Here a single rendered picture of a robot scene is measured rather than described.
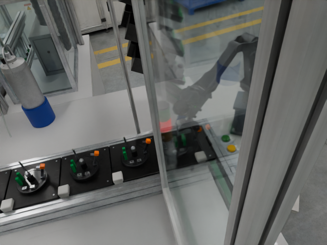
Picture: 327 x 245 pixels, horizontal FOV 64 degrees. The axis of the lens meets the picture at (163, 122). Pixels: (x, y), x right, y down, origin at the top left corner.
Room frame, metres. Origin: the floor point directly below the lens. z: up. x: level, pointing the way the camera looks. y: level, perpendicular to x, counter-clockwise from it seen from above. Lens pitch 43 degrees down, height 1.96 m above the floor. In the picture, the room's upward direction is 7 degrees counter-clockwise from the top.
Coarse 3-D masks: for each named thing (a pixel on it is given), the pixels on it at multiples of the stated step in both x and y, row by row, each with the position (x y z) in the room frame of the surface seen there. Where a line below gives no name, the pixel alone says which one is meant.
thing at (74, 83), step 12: (0, 0) 1.60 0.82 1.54; (12, 0) 1.61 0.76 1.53; (24, 0) 1.62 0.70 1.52; (60, 0) 2.28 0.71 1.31; (48, 12) 1.66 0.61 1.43; (48, 24) 1.63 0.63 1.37; (72, 36) 2.28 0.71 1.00; (60, 48) 1.63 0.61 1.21; (0, 72) 1.58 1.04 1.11; (72, 84) 1.63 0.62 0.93; (12, 96) 1.56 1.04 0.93; (48, 96) 1.60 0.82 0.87
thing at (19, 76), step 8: (8, 48) 1.40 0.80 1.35; (8, 56) 1.33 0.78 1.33; (8, 64) 1.28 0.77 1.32; (16, 64) 1.31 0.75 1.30; (24, 64) 1.33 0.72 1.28; (8, 72) 1.28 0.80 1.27; (16, 72) 1.28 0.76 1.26; (24, 72) 1.31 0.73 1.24; (8, 80) 1.29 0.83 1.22; (16, 80) 1.28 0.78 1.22; (24, 80) 1.29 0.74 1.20; (32, 80) 1.33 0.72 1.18; (16, 88) 1.28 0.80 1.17; (24, 88) 1.28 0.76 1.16; (32, 88) 1.30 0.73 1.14; (24, 96) 1.28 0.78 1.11; (32, 96) 1.29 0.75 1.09; (40, 96) 1.33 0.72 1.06; (24, 104) 1.28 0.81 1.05; (32, 104) 1.28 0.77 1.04; (40, 104) 1.30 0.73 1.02
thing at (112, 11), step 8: (112, 8) 1.03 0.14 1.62; (112, 16) 1.03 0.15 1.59; (112, 24) 1.03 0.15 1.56; (120, 40) 1.03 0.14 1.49; (120, 48) 1.03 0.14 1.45; (120, 56) 1.03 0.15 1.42; (128, 80) 1.03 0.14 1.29; (128, 88) 1.03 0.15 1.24; (128, 96) 1.35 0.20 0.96; (136, 120) 1.03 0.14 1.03; (136, 128) 1.03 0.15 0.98
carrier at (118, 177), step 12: (120, 144) 0.93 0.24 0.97; (132, 144) 0.92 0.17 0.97; (144, 144) 0.91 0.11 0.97; (120, 156) 0.85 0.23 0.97; (132, 156) 0.82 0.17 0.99; (144, 156) 0.82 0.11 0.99; (156, 156) 0.82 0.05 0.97; (120, 168) 0.78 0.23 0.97; (132, 168) 0.77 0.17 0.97; (144, 168) 0.76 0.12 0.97; (156, 168) 0.75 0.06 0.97; (120, 180) 0.70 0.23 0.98
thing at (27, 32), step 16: (32, 0) 1.63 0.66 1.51; (48, 0) 1.85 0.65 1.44; (0, 16) 1.60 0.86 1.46; (16, 16) 1.62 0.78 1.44; (32, 16) 1.63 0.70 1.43; (64, 16) 2.27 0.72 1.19; (0, 32) 1.60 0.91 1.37; (16, 32) 1.61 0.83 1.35; (32, 32) 1.62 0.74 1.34; (48, 32) 1.64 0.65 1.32; (0, 48) 1.59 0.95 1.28; (16, 48) 1.60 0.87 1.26; (32, 48) 1.62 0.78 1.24; (48, 48) 1.63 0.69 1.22; (64, 48) 1.79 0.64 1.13; (0, 64) 1.58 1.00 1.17; (32, 64) 1.61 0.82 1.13; (48, 64) 1.62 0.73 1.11; (48, 80) 1.62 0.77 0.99; (64, 80) 1.63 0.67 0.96; (16, 96) 1.58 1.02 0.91
